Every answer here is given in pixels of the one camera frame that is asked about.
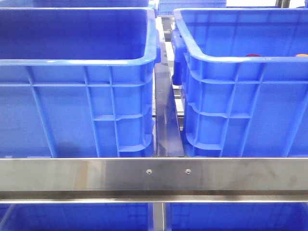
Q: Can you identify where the red button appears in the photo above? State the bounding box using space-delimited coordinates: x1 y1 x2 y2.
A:
246 53 261 57

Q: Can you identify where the yellow button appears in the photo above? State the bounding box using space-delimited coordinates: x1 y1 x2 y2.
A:
296 53 308 57

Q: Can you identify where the steel centre divider bar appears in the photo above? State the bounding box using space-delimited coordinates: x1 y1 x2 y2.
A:
154 16 185 157

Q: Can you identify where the large blue crate left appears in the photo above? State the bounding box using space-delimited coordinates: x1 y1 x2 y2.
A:
0 7 160 158

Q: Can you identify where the large blue crate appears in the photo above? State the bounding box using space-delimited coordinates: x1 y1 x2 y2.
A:
0 7 160 158
172 8 308 157

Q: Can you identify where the large blue crate right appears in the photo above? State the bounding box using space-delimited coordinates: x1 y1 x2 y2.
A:
172 8 308 157

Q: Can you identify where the blue crate lower right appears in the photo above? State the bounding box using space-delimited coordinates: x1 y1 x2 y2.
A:
167 203 308 231

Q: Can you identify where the blue crate rear right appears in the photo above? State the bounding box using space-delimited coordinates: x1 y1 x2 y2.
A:
158 0 227 16

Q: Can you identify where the blue crate lower left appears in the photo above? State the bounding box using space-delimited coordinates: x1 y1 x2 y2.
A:
0 204 153 231

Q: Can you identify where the blue crate rear left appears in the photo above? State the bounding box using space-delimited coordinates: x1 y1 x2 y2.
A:
0 0 158 9

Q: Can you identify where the left rail screw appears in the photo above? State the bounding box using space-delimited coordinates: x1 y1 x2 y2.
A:
146 169 152 175

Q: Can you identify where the steel lower vertical post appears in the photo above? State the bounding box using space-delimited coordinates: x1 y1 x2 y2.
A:
153 203 167 231

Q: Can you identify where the stainless steel front rail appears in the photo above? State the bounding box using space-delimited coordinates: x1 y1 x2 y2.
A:
0 157 308 203

